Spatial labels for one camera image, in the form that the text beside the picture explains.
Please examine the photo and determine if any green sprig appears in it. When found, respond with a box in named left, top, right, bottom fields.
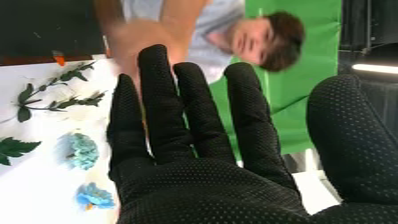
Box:
left=36, top=61, right=99, bottom=93
left=0, top=136, right=43, bottom=167
left=15, top=83, right=109, bottom=123

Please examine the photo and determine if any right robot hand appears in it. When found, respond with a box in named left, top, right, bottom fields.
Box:
left=106, top=44, right=398, bottom=224

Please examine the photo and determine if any dark mat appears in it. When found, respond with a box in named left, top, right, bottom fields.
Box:
left=0, top=0, right=111, bottom=58

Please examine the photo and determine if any pale blue flower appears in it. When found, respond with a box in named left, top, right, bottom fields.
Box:
left=58, top=132, right=102, bottom=171

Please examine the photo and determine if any bright blue flower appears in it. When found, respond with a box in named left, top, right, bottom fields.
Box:
left=75, top=182, right=118, bottom=211

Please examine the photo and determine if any person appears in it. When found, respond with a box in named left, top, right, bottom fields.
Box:
left=95, top=0, right=308, bottom=88

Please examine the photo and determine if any white sheet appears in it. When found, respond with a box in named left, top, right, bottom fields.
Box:
left=0, top=54, right=346, bottom=224

